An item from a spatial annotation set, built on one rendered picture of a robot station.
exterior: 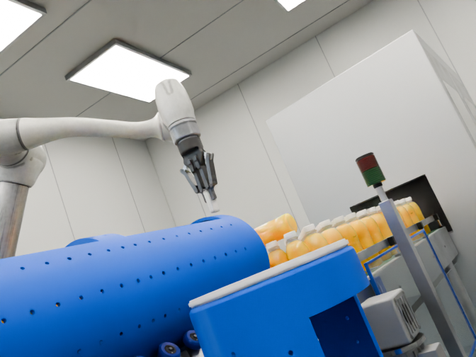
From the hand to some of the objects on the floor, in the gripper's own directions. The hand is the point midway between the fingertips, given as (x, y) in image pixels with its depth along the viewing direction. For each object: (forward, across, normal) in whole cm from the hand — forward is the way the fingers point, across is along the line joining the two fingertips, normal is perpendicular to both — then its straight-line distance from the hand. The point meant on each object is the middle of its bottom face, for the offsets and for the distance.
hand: (211, 201), depth 138 cm
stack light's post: (+129, -37, -37) cm, 139 cm away
